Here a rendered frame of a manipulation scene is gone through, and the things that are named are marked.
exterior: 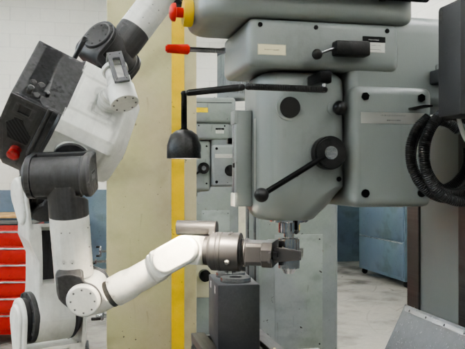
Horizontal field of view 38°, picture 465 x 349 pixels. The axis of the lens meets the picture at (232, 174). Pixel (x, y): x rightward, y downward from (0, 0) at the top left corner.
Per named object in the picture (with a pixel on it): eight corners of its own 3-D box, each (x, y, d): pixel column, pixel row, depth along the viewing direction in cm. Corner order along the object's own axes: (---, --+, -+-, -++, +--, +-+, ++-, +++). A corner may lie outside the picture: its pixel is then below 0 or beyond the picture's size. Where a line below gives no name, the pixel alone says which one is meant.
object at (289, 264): (301, 266, 153) (301, 241, 153) (297, 269, 149) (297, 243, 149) (280, 266, 154) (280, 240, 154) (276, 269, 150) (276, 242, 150)
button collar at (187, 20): (185, 23, 143) (185, -5, 143) (180, 29, 149) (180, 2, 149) (194, 23, 144) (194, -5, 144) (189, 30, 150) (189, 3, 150)
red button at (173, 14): (170, 19, 144) (170, 0, 144) (167, 23, 147) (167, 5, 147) (185, 19, 144) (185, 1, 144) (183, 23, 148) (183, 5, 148)
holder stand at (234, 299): (217, 352, 189) (217, 280, 189) (208, 334, 211) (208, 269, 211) (259, 350, 191) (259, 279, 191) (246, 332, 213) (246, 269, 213)
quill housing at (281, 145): (262, 222, 139) (262, 67, 139) (239, 217, 159) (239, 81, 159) (348, 221, 144) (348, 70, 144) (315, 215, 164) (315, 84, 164)
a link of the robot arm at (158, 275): (201, 255, 149) (149, 284, 151) (211, 256, 158) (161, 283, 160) (189, 229, 151) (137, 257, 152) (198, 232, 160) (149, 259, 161)
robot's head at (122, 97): (103, 117, 159) (117, 94, 153) (93, 83, 163) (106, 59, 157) (128, 118, 163) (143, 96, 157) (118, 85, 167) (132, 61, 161)
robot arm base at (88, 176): (25, 213, 152) (16, 169, 146) (37, 183, 163) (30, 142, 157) (93, 211, 152) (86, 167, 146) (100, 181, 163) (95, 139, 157)
